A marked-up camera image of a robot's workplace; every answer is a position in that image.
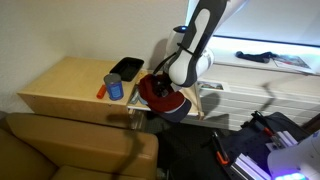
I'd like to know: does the white window sill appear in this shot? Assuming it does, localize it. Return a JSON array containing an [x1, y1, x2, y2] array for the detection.
[[207, 37, 320, 75]]

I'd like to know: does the magazine on sill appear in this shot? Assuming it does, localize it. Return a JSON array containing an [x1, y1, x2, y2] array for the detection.
[[273, 55, 314, 74]]

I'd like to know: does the black cloth on sill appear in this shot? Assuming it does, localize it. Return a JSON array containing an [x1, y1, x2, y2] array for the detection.
[[235, 51, 276, 63]]

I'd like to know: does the black plastic tray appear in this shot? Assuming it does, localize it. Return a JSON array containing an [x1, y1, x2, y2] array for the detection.
[[110, 57, 144, 82]]

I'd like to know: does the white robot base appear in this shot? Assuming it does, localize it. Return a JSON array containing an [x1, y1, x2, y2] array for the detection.
[[267, 130, 320, 180]]

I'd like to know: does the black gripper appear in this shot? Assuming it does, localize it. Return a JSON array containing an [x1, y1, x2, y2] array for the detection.
[[152, 74, 171, 97]]

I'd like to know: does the blue cylindrical can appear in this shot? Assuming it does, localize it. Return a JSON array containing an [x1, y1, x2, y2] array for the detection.
[[104, 73, 124, 101]]

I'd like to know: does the navy light-blue baseball cap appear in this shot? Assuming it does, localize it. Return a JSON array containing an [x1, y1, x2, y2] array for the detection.
[[139, 87, 192, 123]]

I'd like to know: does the red baseball cap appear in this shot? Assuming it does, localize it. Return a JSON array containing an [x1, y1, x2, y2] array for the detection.
[[138, 74, 185, 112]]

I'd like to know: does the dark bag with tools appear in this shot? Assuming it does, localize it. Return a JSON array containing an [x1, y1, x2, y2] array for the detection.
[[217, 111, 308, 180]]

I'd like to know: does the orange marker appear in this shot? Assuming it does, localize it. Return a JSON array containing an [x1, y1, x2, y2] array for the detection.
[[96, 85, 106, 99]]

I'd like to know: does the wooden cabinet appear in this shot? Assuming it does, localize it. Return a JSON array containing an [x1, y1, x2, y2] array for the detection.
[[18, 57, 141, 129]]

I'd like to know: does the small card on radiator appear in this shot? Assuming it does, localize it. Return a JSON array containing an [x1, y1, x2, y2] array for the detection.
[[198, 81, 230, 91]]

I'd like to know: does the tan leather sofa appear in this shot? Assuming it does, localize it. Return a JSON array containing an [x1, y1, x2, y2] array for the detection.
[[0, 113, 158, 180]]

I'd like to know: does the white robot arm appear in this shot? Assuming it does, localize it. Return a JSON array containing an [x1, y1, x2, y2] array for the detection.
[[153, 0, 248, 97]]

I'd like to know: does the black orange clamp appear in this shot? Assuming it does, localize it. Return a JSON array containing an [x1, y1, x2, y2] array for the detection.
[[212, 131, 229, 165]]

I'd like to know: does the white radiator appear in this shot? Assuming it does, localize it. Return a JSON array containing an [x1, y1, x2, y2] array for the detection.
[[184, 65, 320, 130]]

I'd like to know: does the wooden sliding tray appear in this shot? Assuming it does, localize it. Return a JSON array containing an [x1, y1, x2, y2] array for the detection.
[[128, 85, 204, 120]]

